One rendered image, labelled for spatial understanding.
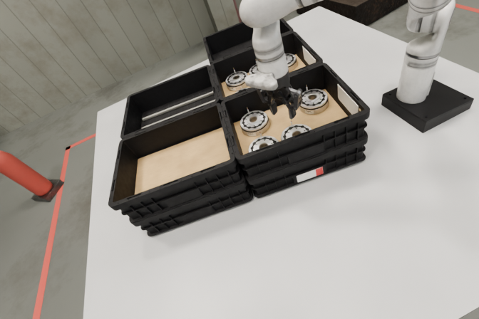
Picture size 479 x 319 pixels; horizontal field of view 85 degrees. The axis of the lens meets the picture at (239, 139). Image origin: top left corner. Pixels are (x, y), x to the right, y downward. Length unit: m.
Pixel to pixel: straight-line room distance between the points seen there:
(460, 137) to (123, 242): 1.19
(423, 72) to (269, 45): 0.56
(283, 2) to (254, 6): 0.06
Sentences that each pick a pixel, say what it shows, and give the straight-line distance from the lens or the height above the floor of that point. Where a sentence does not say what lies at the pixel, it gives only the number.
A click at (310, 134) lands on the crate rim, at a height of 0.93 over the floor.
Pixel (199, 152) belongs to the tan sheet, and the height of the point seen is 0.83.
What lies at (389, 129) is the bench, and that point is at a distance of 1.08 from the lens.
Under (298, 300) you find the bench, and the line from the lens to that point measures 0.80.
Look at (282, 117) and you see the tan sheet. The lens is 0.97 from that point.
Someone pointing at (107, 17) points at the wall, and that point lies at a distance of 3.73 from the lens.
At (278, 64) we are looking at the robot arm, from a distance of 0.66.
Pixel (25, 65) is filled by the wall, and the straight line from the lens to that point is 4.07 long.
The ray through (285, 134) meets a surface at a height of 0.86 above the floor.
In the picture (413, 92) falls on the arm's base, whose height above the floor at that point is 0.80.
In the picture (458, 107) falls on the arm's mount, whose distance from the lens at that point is 1.13.
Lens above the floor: 1.48
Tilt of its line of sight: 44 degrees down
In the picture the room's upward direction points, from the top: 23 degrees counter-clockwise
